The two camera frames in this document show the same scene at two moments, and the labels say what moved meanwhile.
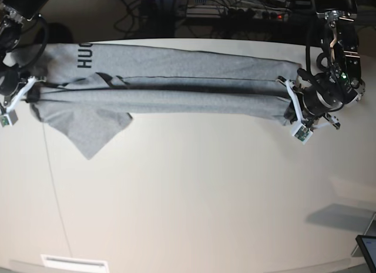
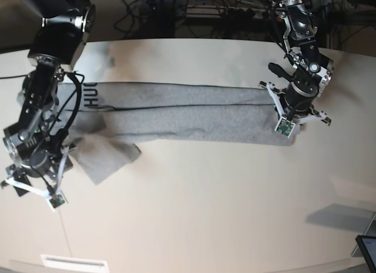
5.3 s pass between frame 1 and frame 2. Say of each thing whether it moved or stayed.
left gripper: moved
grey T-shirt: moved
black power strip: stayed
